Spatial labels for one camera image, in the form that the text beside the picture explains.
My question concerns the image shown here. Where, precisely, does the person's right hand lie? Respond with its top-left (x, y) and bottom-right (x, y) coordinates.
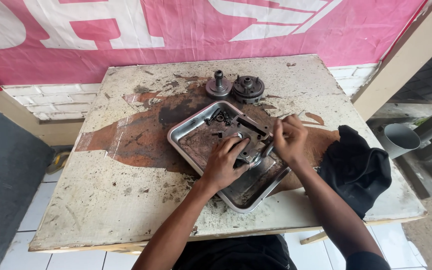
top-left (272, 114), bottom-right (309, 163)

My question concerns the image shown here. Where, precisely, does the person's left hand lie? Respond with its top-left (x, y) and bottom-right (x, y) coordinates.
top-left (202, 136), bottom-right (252, 192)

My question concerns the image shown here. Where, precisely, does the metal hand tool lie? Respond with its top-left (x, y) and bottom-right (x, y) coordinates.
top-left (251, 109), bottom-right (306, 169)

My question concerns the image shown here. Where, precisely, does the grey engine cover plate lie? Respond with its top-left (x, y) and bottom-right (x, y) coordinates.
top-left (232, 114), bottom-right (277, 169)

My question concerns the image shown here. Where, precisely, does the dark toothed clutch gear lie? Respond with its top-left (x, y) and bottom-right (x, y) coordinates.
top-left (232, 75), bottom-right (266, 104)

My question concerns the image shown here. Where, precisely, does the group of dark bolts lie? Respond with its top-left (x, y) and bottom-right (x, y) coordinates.
top-left (204, 107), bottom-right (234, 127)

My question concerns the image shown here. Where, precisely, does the grey clutch hub with shaft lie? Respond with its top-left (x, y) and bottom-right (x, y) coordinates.
top-left (205, 70), bottom-right (233, 100)

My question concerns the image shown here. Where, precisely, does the steel metal tray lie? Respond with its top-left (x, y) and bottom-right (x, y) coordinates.
top-left (167, 100), bottom-right (292, 214)

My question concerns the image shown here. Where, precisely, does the black cloth rag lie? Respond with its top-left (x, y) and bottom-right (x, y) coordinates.
top-left (316, 125), bottom-right (393, 220)

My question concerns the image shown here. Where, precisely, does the grey plastic pipe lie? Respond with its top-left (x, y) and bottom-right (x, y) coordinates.
top-left (379, 123), bottom-right (422, 160)

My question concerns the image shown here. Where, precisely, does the person's black clothing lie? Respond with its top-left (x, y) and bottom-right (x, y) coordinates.
top-left (172, 234), bottom-right (298, 270)

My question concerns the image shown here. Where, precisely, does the pink and white banner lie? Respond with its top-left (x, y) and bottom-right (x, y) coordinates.
top-left (0, 0), bottom-right (432, 86)

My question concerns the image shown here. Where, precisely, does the yellow sandal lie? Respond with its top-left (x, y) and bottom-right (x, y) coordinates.
top-left (45, 150), bottom-right (72, 175)

